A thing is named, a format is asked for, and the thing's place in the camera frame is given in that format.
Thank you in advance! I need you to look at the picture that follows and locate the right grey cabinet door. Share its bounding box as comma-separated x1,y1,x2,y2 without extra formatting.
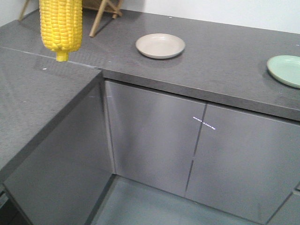
186,105,300,224

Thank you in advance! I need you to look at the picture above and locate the left grey cabinet door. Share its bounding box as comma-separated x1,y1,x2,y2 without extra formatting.
105,81,205,196

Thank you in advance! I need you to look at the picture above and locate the wooden rack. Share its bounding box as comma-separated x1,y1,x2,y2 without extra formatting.
18,0,123,38

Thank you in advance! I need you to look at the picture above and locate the grey cabinet door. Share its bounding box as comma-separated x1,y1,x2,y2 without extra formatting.
186,105,300,224
105,81,205,196

